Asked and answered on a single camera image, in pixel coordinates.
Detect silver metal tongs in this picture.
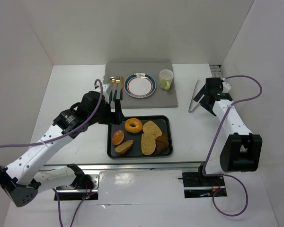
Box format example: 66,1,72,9
188,79,200,113

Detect brown croissant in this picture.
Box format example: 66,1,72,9
156,133,169,153

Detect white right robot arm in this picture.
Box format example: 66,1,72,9
194,78,263,177

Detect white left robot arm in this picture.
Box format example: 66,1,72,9
0,91,124,207

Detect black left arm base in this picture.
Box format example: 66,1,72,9
55,164,100,201

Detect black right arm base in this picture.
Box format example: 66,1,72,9
178,166,227,199

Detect upper seeded bread slice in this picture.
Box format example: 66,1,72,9
142,121,163,138

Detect small oval bread slice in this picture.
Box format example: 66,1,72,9
115,140,133,155

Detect long seeded bread slice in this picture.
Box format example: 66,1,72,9
141,133,156,156

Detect round orange bun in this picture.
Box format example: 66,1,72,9
112,130,124,146

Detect glazed orange donut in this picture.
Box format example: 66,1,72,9
124,118,143,134

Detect black plastic tray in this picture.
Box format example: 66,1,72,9
106,115,173,159

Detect white plate striped rim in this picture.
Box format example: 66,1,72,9
124,73,156,98

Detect pale green mug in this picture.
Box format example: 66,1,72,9
159,70,174,90

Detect grey cloth placemat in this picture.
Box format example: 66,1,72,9
103,62,178,109

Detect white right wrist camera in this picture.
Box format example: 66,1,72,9
222,78,232,93

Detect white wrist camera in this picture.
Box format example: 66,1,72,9
94,84,111,104
222,78,232,93

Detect aluminium corner rail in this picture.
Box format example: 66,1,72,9
209,65,222,78

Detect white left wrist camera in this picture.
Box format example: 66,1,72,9
94,84,111,104

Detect gold knife green handle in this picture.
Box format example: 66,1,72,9
120,77,124,100

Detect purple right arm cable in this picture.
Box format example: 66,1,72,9
202,75,263,217

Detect gold spoon green handle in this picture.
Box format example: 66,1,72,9
109,77,115,102

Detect aluminium front rail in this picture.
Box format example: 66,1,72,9
41,161,204,173

